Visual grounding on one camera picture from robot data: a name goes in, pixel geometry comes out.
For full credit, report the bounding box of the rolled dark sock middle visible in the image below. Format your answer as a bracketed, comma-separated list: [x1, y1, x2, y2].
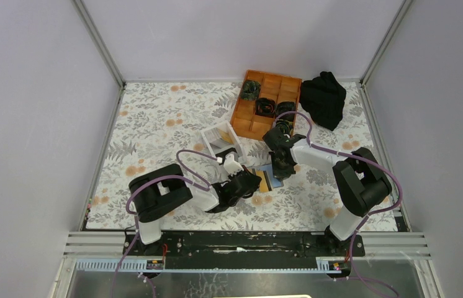
[255, 97, 277, 118]

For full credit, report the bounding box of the stack of cards in tray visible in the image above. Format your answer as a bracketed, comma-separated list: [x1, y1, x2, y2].
[207, 128, 234, 148]

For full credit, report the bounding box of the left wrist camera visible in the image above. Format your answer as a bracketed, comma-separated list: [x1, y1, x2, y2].
[217, 152, 244, 175]

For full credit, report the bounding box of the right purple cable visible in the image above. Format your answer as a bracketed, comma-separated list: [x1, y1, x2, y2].
[272, 111, 403, 298]

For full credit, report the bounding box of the rolled dark sock top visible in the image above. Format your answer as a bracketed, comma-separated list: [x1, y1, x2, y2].
[240, 79, 261, 101]

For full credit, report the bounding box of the black cloth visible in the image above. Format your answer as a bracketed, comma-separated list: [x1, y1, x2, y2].
[299, 71, 347, 131]

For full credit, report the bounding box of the white plastic card tray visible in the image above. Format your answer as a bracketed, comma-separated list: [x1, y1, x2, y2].
[200, 121, 247, 163]

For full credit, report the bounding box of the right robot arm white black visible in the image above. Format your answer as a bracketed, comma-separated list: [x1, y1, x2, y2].
[263, 128, 392, 256]

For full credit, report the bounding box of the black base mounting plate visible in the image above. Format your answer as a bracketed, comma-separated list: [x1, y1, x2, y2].
[122, 230, 366, 258]

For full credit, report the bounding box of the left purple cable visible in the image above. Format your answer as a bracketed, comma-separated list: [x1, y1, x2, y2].
[110, 150, 224, 298]

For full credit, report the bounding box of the floral table mat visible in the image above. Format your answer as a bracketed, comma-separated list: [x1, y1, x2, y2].
[85, 81, 399, 232]

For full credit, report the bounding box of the rolled dark sock bottom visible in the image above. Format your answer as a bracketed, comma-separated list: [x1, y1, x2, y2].
[275, 119, 294, 136]

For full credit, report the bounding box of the white slotted cable duct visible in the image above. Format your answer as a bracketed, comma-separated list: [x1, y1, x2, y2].
[76, 258, 342, 276]

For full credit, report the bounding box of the rolled dark sock right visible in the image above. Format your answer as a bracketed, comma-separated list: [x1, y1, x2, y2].
[275, 101, 295, 122]

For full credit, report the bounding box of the rolled dark sock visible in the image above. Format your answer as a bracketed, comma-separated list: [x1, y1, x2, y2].
[255, 97, 277, 118]
[275, 101, 295, 122]
[275, 119, 294, 136]
[240, 79, 261, 101]

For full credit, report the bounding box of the grey leather card holder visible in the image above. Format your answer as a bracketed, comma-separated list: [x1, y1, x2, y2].
[249, 164, 284, 193]

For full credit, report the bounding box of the orange wooden compartment box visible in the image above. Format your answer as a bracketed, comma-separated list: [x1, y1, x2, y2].
[230, 70, 302, 140]

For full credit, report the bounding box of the purple cable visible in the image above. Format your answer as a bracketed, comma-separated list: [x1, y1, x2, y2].
[272, 111, 403, 298]
[110, 150, 224, 298]

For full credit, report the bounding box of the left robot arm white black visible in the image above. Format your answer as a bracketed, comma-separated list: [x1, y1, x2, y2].
[127, 162, 262, 255]

